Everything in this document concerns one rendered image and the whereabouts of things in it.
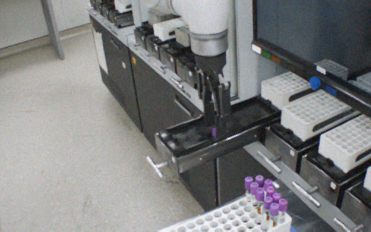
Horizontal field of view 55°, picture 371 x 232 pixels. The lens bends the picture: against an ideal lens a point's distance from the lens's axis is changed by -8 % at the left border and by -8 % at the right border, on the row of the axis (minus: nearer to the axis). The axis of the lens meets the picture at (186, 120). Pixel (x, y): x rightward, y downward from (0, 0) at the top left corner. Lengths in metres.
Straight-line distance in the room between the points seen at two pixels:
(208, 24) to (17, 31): 3.70
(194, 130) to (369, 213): 0.52
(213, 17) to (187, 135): 0.36
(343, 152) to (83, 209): 1.49
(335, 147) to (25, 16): 3.86
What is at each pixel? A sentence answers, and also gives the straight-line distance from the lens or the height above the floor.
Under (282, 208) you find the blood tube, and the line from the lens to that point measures 0.68.
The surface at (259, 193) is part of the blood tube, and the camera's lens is 0.69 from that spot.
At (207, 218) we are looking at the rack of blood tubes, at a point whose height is 0.87.
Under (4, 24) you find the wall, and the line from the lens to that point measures 4.41.
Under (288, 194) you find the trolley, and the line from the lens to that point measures 0.86.
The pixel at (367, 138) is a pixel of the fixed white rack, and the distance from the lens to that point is 0.99.
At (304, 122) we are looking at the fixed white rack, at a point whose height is 0.86.
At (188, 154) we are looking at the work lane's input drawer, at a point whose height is 0.81.
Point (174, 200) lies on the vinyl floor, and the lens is 2.02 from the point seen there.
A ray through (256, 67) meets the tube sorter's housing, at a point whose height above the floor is 0.90.
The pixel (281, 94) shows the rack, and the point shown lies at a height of 0.86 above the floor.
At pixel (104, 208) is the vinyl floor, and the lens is 2.06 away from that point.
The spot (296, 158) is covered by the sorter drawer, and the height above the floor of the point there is 0.78.
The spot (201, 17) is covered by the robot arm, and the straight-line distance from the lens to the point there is 0.85.
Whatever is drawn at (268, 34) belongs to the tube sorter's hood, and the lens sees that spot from 1.08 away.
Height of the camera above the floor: 1.42
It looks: 33 degrees down
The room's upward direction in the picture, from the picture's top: 6 degrees counter-clockwise
